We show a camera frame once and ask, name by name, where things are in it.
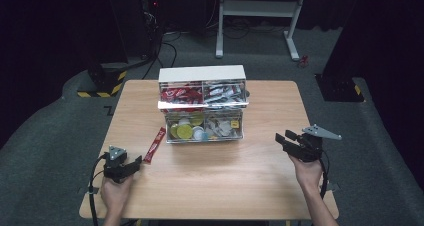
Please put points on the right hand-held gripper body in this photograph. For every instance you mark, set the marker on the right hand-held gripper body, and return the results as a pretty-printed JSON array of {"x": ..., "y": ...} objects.
[{"x": 308, "y": 149}]

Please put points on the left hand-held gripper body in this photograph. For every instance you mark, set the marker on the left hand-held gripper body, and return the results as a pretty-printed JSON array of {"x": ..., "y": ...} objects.
[{"x": 115, "y": 167}]

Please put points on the single red stick packet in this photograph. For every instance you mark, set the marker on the single red stick packet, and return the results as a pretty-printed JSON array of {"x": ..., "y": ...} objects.
[{"x": 155, "y": 145}]

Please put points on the clear drawer organizer white top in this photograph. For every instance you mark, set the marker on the clear drawer organizer white top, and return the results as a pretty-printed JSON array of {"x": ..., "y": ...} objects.
[{"x": 201, "y": 73}]

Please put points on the person's right hand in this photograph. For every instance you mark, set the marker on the person's right hand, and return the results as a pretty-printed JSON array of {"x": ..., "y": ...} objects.
[{"x": 308, "y": 176}]

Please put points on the person's left hand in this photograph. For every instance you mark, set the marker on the person's left hand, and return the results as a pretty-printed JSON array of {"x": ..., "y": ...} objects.
[{"x": 115, "y": 196}]

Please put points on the grey tape piece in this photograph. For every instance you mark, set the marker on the grey tape piece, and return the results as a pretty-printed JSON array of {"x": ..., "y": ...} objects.
[
  {"x": 334, "y": 186},
  {"x": 83, "y": 190}
]

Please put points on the lime green capsule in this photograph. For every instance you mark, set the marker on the lime green capsule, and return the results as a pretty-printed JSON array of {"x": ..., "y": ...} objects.
[
  {"x": 173, "y": 131},
  {"x": 197, "y": 119},
  {"x": 184, "y": 131}
]

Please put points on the small yellow sachet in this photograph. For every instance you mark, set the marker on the small yellow sachet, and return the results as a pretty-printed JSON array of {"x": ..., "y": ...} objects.
[{"x": 235, "y": 124}]

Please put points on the white capsule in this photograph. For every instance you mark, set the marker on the white capsule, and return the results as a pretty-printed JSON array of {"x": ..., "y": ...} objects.
[
  {"x": 198, "y": 133},
  {"x": 184, "y": 121}
]

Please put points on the pile of grey sachets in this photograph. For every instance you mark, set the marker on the pile of grey sachets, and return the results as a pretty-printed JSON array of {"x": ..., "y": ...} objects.
[{"x": 218, "y": 128}]

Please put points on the small red floor object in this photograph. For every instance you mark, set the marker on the small red floor object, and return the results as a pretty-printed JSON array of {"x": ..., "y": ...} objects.
[{"x": 302, "y": 62}]

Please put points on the pile of silver packets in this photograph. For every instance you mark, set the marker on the pile of silver packets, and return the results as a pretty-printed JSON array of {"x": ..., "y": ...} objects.
[{"x": 223, "y": 93}]

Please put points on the pile of red packets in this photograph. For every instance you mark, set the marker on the pile of red packets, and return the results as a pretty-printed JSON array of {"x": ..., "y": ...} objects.
[{"x": 181, "y": 94}]

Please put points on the black stand yellow striped base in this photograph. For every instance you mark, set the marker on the black stand yellow striped base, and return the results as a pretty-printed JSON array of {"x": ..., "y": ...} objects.
[{"x": 105, "y": 81}]

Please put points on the white metal stand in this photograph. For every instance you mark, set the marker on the white metal stand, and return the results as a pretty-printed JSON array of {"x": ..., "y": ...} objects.
[{"x": 258, "y": 8}]

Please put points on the dark equipment rack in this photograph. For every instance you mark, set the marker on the dark equipment rack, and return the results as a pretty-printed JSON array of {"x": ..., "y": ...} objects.
[{"x": 150, "y": 19}]

